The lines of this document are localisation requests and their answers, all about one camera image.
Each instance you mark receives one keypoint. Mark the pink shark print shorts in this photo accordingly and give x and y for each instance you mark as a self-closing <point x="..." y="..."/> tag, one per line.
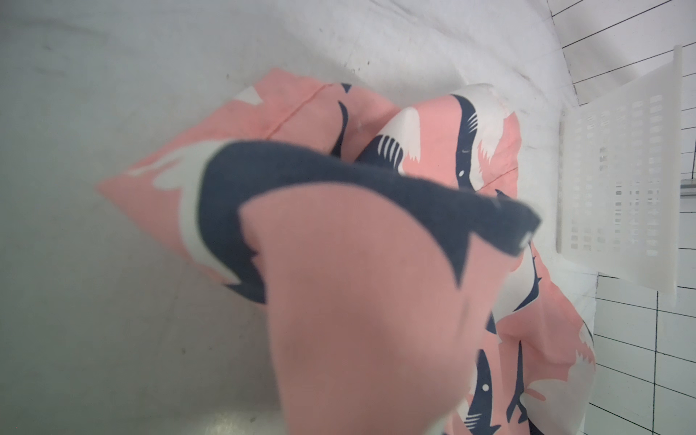
<point x="402" y="289"/>

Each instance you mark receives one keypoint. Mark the white perforated plastic basket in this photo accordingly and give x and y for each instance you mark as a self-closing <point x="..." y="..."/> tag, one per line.
<point x="619" y="183"/>

